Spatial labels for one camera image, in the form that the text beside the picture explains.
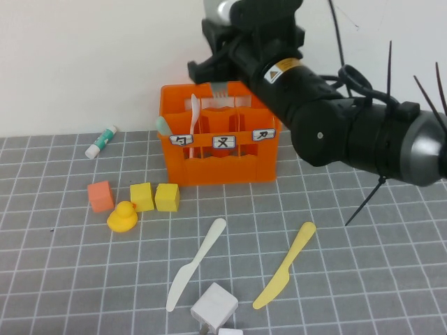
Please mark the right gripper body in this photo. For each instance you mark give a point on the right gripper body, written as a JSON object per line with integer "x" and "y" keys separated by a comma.
{"x": 269, "y": 31}

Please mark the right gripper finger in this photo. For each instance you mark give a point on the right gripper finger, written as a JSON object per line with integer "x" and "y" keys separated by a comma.
{"x": 220, "y": 70}
{"x": 218, "y": 35}

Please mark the grey plastic fork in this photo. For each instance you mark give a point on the grey plastic fork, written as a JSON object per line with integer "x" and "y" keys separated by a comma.
{"x": 220, "y": 89}

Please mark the pale pink plastic spoon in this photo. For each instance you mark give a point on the pale pink plastic spoon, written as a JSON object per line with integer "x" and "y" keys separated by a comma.
{"x": 194, "y": 115}

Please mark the mint green plastic spoon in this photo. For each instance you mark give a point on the mint green plastic spoon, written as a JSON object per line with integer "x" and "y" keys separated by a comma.
{"x": 162, "y": 125}

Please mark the cream white plastic knife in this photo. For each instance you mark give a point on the cream white plastic knife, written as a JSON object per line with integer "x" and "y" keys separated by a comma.
{"x": 181, "y": 279}

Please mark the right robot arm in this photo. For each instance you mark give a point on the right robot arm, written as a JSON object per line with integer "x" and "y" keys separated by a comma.
{"x": 349, "y": 139}

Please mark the orange plastic cutlery holder crate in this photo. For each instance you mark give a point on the orange plastic cutlery holder crate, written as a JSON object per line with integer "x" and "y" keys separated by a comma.
{"x": 220, "y": 171}

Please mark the paper label reading 叉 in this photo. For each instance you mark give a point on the paper label reading 叉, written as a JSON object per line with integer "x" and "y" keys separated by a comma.
{"x": 223, "y": 142}

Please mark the paper label reading 刀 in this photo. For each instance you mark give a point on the paper label reading 刀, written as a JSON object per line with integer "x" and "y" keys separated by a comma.
{"x": 263, "y": 134}

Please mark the paper label reading 勺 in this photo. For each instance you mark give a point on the paper label reading 勺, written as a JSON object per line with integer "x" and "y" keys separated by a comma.
{"x": 181, "y": 139}

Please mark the black zip tie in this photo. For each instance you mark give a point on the black zip tie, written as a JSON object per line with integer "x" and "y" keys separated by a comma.
{"x": 388, "y": 70}
{"x": 440, "y": 87}
{"x": 366, "y": 200}
{"x": 424, "y": 92}

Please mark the yellow foam cube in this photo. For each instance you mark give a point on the yellow foam cube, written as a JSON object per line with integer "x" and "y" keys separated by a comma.
{"x": 142, "y": 197}
{"x": 167, "y": 197}

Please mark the white green glue stick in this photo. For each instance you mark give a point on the white green glue stick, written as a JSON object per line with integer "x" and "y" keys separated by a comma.
{"x": 99, "y": 143}

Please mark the orange foam cube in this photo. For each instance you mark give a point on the orange foam cube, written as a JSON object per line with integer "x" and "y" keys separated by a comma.
{"x": 101, "y": 197}

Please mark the yellow rubber duck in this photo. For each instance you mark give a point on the yellow rubber duck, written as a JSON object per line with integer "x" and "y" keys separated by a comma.
{"x": 121, "y": 221}

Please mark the yellow plastic knife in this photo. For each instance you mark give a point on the yellow plastic knife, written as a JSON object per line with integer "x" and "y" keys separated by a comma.
{"x": 276, "y": 282}

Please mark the large white charger plug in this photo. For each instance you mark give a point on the large white charger plug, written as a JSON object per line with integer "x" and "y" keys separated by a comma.
{"x": 214, "y": 305}

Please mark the grey grid table mat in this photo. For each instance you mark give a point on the grey grid table mat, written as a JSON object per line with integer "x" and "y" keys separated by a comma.
{"x": 349, "y": 279}

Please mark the small white square adapter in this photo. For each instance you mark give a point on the small white square adapter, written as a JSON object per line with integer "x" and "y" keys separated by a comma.
{"x": 230, "y": 331}

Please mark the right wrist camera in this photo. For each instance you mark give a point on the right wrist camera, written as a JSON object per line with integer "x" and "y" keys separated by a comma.
{"x": 218, "y": 8}

